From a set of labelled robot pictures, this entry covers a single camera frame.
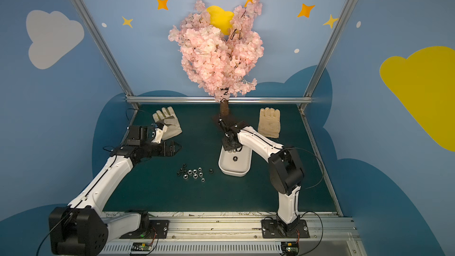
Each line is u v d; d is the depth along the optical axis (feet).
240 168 3.06
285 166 1.63
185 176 2.92
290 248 2.39
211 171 2.97
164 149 2.35
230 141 2.26
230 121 2.39
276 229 2.31
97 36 2.81
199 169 2.98
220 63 2.18
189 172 2.97
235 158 3.14
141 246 2.35
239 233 2.41
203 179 2.90
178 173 2.97
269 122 3.68
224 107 3.45
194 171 2.97
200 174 2.96
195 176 2.93
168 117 3.77
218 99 3.11
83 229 1.29
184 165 3.05
